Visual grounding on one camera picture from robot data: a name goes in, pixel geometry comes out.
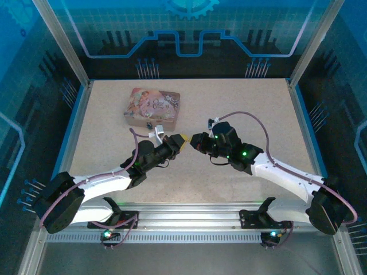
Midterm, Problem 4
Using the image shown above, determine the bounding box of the pink illustrated tin box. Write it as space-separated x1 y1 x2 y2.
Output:
123 87 181 132

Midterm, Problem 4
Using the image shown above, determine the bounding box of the left LED circuit board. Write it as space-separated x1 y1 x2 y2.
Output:
100 229 121 244

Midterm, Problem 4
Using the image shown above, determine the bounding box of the led circuit board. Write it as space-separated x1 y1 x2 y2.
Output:
100 229 121 244
260 230 283 246

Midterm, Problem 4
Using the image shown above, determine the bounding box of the right LED circuit board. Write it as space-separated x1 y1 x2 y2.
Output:
260 230 283 246

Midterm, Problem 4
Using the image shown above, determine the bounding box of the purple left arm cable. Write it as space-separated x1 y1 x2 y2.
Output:
39 128 144 229

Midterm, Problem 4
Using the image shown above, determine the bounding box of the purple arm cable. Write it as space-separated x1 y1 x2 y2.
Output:
39 128 144 229
213 111 359 226

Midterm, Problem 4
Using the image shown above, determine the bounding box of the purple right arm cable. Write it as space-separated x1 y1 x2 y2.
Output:
213 111 359 226

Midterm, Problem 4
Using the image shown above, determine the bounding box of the aluminium mounting rail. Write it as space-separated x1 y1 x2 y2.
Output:
36 202 343 233

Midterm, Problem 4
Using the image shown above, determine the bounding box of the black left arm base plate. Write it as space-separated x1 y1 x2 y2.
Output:
87 210 140 230

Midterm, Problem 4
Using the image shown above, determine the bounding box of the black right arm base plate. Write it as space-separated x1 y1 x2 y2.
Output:
239 208 294 230

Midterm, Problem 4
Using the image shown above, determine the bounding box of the slotted grey cable duct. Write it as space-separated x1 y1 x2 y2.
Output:
45 231 338 245

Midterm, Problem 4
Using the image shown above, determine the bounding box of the aluminium frame post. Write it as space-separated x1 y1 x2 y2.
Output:
286 0 349 88
30 0 92 88

